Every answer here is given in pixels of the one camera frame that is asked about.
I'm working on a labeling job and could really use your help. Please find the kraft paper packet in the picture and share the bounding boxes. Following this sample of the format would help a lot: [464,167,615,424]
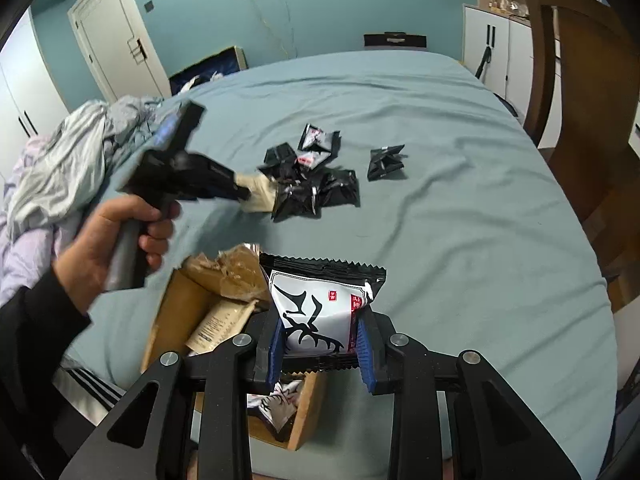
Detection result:
[235,174,278,214]
[186,299,256,354]

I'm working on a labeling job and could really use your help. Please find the white deer snack packet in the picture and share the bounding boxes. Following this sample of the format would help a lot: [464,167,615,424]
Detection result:
[247,379,304,440]

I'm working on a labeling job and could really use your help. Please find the black sleeved left forearm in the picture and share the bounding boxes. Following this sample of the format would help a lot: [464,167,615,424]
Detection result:
[1,270,90,478]

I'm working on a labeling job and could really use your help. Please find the person's left hand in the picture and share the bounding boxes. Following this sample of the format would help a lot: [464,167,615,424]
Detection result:
[53,195,181,314]

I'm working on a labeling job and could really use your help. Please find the dark blue framed box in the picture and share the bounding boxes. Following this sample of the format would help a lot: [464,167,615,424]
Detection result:
[169,46,248,96]

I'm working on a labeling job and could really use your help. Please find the black red snack packet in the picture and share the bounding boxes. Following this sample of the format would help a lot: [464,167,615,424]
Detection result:
[295,151,332,171]

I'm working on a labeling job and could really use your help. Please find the crumpled grey blanket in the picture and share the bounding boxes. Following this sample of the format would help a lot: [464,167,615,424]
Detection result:
[1,96,163,242]

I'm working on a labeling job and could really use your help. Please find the white deer snack top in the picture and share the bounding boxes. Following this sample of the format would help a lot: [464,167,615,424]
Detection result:
[297,124,340,153]

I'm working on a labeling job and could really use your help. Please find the open cardboard box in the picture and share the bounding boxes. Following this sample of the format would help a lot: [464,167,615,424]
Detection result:
[141,243,326,451]

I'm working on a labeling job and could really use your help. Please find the teal bed sheet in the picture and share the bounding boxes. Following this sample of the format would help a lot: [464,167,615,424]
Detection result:
[68,51,617,479]

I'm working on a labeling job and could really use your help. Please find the black bag behind bed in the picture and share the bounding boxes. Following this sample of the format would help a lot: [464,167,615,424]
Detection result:
[363,32,427,51]

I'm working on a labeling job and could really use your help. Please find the white cabinet with drawers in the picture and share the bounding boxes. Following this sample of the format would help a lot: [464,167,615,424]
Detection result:
[463,6,534,122]

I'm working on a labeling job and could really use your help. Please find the brown wooden chair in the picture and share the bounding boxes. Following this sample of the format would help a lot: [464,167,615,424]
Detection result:
[524,0,639,311]

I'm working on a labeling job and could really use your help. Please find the white door with handle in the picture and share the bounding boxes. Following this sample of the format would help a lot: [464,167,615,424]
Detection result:
[67,0,171,103]

